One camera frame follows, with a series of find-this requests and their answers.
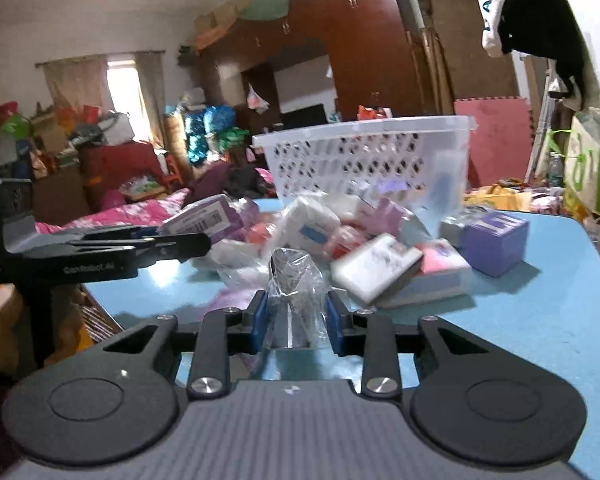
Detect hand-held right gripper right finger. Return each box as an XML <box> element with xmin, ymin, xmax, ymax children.
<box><xmin>326</xmin><ymin>291</ymin><xmax>486</xmax><ymax>402</ymax></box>

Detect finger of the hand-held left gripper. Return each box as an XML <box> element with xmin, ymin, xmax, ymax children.
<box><xmin>67</xmin><ymin>232</ymin><xmax>212</xmax><ymax>266</ymax></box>
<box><xmin>36</xmin><ymin>225</ymin><xmax>161</xmax><ymax>245</ymax></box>

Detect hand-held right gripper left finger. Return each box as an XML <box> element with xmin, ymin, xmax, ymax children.
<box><xmin>102</xmin><ymin>291</ymin><xmax>269</xmax><ymax>402</ymax></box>

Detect clear grey packet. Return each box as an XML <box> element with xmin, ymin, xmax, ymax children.
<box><xmin>266</xmin><ymin>247</ymin><xmax>332</xmax><ymax>352</ymax></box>

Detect pink white tissue pack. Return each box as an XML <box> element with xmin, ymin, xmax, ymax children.
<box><xmin>377</xmin><ymin>239</ymin><xmax>473</xmax><ymax>310</ymax></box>
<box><xmin>330</xmin><ymin>232</ymin><xmax>426</xmax><ymax>307</ymax></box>

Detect white plastic basket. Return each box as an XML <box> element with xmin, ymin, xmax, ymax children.
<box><xmin>251</xmin><ymin>115</ymin><xmax>478</xmax><ymax>241</ymax></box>

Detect white purple barcode box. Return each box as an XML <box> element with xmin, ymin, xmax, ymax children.
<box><xmin>157</xmin><ymin>194</ymin><xmax>246</xmax><ymax>247</ymax></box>

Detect pink floral blanket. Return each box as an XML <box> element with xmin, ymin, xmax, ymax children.
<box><xmin>34</xmin><ymin>187</ymin><xmax>192</xmax><ymax>237</ymax></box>

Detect brown plush toy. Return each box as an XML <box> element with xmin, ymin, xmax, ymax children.
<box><xmin>0</xmin><ymin>282</ymin><xmax>89</xmax><ymax>377</ymax></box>

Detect red cabinet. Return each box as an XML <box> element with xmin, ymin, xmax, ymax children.
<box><xmin>77</xmin><ymin>141</ymin><xmax>167</xmax><ymax>207</ymax></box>

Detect dark maroon clothing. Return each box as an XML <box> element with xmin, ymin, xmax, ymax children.
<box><xmin>184</xmin><ymin>160</ymin><xmax>263</xmax><ymax>207</ymax></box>

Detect red white packet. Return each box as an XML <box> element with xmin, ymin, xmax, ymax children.
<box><xmin>325</xmin><ymin>225</ymin><xmax>367</xmax><ymax>262</ymax></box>

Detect white blue packet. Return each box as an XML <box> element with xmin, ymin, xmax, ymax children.
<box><xmin>275</xmin><ymin>195</ymin><xmax>342</xmax><ymax>257</ymax></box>

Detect pink white box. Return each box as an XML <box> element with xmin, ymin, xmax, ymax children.
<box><xmin>360</xmin><ymin>197</ymin><xmax>417</xmax><ymax>241</ymax></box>

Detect blue plastic bags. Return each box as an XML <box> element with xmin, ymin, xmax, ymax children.
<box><xmin>184</xmin><ymin>105</ymin><xmax>252</xmax><ymax>167</ymax></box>

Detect beige window curtain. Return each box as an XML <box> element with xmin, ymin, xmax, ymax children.
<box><xmin>36</xmin><ymin>51</ymin><xmax>167</xmax><ymax>147</ymax></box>

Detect white hanging plastic bag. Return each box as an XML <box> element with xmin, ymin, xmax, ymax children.
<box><xmin>246</xmin><ymin>85</ymin><xmax>272</xmax><ymax>114</ymax></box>

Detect black television screen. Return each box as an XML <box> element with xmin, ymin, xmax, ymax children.
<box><xmin>280</xmin><ymin>104</ymin><xmax>329</xmax><ymax>131</ymax></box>

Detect orange white tote bag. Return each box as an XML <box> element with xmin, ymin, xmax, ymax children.
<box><xmin>356</xmin><ymin>105</ymin><xmax>394</xmax><ymax>122</ymax></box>

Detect pink foam mat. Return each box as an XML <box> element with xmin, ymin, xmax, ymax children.
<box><xmin>453</xmin><ymin>96</ymin><xmax>532</xmax><ymax>190</ymax></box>

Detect clear water bottle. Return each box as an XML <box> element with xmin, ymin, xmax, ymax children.
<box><xmin>547</xmin><ymin>152</ymin><xmax>567</xmax><ymax>189</ymax></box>

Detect brown wooden wardrobe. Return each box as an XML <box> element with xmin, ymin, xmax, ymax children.
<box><xmin>197</xmin><ymin>0</ymin><xmax>442</xmax><ymax>128</ymax></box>

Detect metal folding rack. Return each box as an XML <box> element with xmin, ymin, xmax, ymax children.
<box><xmin>526</xmin><ymin>74</ymin><xmax>562</xmax><ymax>182</ymax></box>

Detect green white tote bag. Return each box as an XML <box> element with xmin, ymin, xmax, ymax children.
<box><xmin>561</xmin><ymin>94</ymin><xmax>600</xmax><ymax>222</ymax></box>

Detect brown wooden door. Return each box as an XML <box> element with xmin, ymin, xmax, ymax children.
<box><xmin>422</xmin><ymin>0</ymin><xmax>520</xmax><ymax>117</ymax></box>

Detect black hanging garment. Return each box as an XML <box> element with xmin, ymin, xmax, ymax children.
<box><xmin>497</xmin><ymin>0</ymin><xmax>595</xmax><ymax>112</ymax></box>

